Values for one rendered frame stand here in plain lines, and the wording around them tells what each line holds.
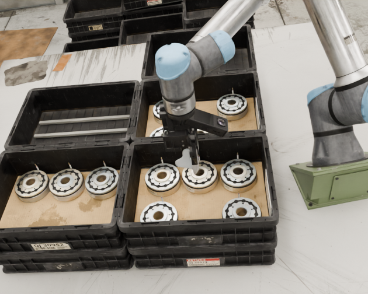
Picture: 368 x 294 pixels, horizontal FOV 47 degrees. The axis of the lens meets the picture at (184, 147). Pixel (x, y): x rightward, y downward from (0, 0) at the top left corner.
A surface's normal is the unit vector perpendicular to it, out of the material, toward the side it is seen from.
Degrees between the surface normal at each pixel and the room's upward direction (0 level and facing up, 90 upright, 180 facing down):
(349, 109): 88
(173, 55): 0
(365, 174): 90
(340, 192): 90
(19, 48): 0
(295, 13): 0
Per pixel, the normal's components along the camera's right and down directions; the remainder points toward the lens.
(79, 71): -0.12, -0.69
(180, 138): -0.01, 0.72
